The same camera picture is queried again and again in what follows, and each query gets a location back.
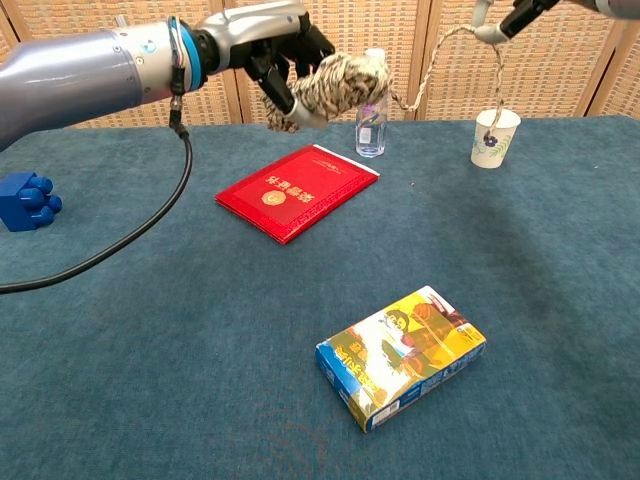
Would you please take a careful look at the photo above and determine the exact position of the red certificate booklet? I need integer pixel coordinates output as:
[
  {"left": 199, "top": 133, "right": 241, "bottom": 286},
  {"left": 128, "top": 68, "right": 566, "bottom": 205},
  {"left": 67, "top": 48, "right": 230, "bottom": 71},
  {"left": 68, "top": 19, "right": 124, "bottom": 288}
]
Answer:
[{"left": 215, "top": 144, "right": 380, "bottom": 247}]

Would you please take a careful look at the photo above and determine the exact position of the white floral paper cup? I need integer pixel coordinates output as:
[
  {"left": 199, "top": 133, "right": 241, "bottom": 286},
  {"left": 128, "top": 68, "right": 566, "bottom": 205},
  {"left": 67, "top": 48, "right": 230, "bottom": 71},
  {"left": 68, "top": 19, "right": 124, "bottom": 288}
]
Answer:
[{"left": 470, "top": 109, "right": 522, "bottom": 169}]

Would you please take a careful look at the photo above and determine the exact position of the blue felt table cover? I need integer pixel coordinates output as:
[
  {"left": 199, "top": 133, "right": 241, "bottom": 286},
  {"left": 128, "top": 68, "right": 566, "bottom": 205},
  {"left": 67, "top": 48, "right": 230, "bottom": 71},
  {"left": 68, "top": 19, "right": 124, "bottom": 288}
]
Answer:
[{"left": 0, "top": 115, "right": 640, "bottom": 480}]

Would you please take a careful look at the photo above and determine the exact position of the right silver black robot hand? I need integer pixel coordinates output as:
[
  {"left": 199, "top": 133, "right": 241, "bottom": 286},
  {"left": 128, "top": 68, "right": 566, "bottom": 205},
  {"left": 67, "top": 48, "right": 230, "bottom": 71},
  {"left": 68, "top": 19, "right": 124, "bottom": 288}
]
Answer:
[{"left": 472, "top": 0, "right": 561, "bottom": 46}]

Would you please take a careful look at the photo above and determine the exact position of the colourful printed carton box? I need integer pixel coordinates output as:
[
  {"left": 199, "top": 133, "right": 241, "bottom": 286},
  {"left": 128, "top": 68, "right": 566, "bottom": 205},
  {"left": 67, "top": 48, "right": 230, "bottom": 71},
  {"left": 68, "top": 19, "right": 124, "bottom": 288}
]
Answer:
[{"left": 314, "top": 285, "right": 488, "bottom": 434}]

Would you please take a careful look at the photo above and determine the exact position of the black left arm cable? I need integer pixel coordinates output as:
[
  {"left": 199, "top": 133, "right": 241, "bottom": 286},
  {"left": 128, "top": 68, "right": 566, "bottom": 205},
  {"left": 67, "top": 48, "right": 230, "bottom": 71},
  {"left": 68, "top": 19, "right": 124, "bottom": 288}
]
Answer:
[{"left": 0, "top": 93, "right": 194, "bottom": 295}]

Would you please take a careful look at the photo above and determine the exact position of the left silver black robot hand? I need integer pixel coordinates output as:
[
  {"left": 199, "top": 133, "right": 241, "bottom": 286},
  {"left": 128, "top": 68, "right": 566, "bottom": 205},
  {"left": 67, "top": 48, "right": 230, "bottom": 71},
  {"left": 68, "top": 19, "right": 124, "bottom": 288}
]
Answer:
[{"left": 199, "top": 2, "right": 336, "bottom": 129}]

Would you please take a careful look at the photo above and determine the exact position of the blue toy building block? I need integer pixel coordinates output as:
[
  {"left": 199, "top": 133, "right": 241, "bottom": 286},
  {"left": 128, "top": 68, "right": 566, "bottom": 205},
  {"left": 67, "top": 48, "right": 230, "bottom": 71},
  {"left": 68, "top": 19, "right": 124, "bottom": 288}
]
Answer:
[{"left": 0, "top": 172, "right": 64, "bottom": 233}]

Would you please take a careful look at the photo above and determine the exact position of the clear plastic water bottle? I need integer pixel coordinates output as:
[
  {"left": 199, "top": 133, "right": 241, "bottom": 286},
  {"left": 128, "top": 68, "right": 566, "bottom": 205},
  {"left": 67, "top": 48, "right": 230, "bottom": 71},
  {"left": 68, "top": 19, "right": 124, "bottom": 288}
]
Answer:
[{"left": 355, "top": 48, "right": 392, "bottom": 159}]

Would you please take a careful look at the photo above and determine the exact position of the woven bamboo folding screen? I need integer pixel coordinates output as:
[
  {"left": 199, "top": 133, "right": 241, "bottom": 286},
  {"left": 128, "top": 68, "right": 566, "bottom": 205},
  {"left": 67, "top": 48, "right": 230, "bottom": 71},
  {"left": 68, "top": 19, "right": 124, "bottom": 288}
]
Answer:
[{"left": 0, "top": 0, "right": 640, "bottom": 132}]

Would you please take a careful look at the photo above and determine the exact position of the beige braided rope bundle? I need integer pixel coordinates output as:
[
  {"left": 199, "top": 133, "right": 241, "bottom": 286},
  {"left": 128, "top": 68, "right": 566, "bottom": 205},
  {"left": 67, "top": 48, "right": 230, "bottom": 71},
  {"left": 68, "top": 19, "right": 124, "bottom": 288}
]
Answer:
[{"left": 263, "top": 23, "right": 506, "bottom": 144}]

